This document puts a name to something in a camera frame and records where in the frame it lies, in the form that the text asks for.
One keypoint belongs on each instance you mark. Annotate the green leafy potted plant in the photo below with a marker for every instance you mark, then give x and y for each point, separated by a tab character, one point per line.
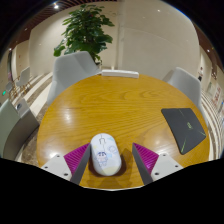
85	30

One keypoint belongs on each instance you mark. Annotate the white printed computer mouse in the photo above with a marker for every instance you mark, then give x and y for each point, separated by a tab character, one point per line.
105	155

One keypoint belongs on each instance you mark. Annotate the white flat rectangular box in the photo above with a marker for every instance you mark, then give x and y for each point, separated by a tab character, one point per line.
120	73

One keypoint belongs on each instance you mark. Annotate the dark grey green-lined mouse pad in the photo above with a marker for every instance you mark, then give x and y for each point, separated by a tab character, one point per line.
185	128

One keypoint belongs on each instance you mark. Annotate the small white distant chair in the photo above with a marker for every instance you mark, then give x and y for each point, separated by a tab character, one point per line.
24	76

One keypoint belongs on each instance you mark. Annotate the grey green lounge chair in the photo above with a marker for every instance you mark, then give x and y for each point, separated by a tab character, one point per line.
13	130

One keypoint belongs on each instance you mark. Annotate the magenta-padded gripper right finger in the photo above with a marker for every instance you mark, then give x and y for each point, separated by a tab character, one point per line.
148	159

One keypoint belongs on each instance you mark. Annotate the light grey shell chair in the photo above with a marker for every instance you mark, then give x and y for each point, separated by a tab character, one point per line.
185	85
71	71

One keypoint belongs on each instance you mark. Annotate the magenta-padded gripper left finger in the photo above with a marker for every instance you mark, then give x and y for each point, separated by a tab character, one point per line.
76	159

